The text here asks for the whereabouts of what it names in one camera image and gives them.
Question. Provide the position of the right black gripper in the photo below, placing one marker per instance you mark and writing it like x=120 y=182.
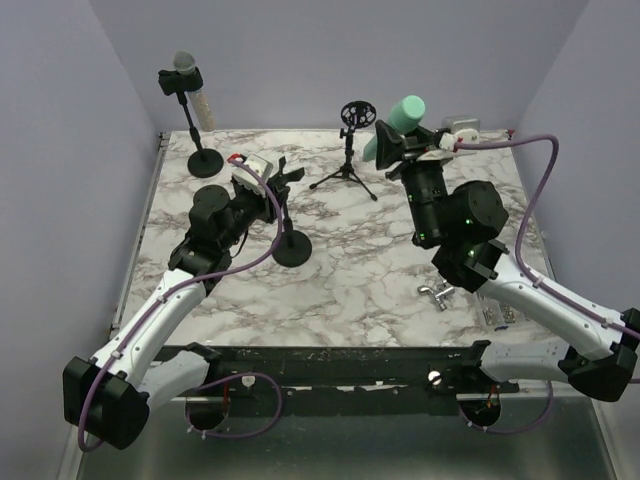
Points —
x=392 y=147

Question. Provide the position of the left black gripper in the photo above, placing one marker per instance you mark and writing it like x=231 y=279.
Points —
x=269 y=211

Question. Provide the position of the mint green microphone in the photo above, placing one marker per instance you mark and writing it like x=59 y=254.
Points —
x=404 y=117

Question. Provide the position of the black tripod shock mount stand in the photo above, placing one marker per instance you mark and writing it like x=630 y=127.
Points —
x=354 y=115

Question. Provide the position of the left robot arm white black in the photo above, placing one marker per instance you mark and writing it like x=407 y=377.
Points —
x=110 y=396

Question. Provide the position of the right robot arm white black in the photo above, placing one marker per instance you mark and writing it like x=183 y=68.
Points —
x=596 y=349

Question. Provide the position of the black round base clip stand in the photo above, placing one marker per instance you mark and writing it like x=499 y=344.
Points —
x=204 y=162

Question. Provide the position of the glitter silver mesh microphone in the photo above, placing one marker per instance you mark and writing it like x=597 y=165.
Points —
x=184 y=63

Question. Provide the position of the chrome faucet fitting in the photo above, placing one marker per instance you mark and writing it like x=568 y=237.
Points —
x=439 y=293

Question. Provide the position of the clear screw organizer box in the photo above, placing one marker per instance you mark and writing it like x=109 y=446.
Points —
x=498 y=316

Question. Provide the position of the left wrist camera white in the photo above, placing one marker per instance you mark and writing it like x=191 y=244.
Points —
x=252 y=172

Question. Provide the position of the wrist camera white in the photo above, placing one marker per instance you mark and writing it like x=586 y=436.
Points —
x=252 y=172
x=458 y=129

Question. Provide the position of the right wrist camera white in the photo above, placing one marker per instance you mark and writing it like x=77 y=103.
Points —
x=458 y=129

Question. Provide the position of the aluminium extrusion frame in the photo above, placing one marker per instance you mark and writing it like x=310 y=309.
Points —
x=72 y=455

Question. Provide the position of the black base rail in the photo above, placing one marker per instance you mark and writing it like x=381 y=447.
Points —
x=329 y=382

